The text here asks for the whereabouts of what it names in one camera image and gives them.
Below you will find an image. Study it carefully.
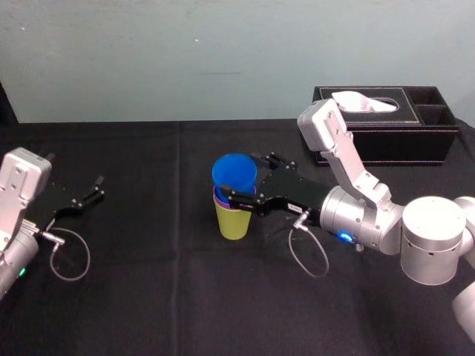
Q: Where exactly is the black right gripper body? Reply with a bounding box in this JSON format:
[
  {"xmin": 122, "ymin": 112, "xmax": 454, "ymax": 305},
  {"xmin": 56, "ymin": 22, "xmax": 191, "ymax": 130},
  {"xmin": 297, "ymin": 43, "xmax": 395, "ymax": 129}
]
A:
[{"xmin": 253, "ymin": 170, "xmax": 331, "ymax": 224}]

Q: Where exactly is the white tissue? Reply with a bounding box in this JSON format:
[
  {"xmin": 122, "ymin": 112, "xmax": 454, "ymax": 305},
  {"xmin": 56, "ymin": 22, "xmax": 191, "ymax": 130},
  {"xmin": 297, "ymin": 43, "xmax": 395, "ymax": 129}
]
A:
[{"xmin": 330, "ymin": 90, "xmax": 400, "ymax": 113}]

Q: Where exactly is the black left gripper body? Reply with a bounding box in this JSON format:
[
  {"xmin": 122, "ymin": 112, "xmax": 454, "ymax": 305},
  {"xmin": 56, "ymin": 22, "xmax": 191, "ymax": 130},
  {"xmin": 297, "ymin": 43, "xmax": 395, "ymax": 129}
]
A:
[{"xmin": 24, "ymin": 179, "xmax": 82, "ymax": 232}]

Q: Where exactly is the blue plastic cup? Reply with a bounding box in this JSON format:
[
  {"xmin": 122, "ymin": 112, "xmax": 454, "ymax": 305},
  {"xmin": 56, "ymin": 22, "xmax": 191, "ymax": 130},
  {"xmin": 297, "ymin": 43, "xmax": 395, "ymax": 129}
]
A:
[{"xmin": 212, "ymin": 152, "xmax": 259, "ymax": 197}]

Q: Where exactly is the thin grey right gripper cable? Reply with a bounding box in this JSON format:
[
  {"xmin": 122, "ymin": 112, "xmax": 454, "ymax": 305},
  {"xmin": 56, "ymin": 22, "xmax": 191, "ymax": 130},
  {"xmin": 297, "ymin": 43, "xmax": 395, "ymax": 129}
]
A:
[{"xmin": 288, "ymin": 208, "xmax": 331, "ymax": 279}]

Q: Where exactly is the thin grey gripper cable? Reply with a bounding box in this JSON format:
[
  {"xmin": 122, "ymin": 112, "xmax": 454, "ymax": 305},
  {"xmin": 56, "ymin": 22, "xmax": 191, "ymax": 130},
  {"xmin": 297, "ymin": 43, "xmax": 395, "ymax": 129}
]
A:
[
  {"xmin": 288, "ymin": 208, "xmax": 331, "ymax": 279},
  {"xmin": 39, "ymin": 227, "xmax": 91, "ymax": 282}
]

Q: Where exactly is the purple plastic cup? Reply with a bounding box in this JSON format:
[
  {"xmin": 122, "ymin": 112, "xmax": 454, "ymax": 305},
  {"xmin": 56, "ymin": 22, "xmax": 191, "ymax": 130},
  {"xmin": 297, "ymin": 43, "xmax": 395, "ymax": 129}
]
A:
[{"xmin": 212, "ymin": 185, "xmax": 257, "ymax": 213}]

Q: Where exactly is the black leather tissue box organizer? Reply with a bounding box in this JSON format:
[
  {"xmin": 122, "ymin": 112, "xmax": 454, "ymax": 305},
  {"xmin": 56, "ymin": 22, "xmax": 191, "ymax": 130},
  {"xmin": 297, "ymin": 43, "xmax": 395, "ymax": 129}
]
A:
[{"xmin": 312, "ymin": 85, "xmax": 461, "ymax": 168}]

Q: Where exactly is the yellow-green plastic cup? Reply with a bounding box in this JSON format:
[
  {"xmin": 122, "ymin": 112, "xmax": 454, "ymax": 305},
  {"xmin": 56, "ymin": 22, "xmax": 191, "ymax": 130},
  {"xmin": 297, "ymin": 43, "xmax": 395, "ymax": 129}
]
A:
[{"xmin": 213, "ymin": 195, "xmax": 255, "ymax": 242}]

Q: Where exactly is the thin grey left gripper cable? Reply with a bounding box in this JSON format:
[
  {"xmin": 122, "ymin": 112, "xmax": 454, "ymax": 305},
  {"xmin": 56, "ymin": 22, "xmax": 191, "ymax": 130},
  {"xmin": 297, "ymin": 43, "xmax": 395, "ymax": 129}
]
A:
[{"xmin": 39, "ymin": 227, "xmax": 91, "ymax": 282}]

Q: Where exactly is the black tablecloth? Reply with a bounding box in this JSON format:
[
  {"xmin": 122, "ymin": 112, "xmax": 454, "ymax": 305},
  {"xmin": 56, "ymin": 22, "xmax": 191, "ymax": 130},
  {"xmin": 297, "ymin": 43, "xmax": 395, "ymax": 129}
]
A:
[{"xmin": 0, "ymin": 117, "xmax": 475, "ymax": 356}]

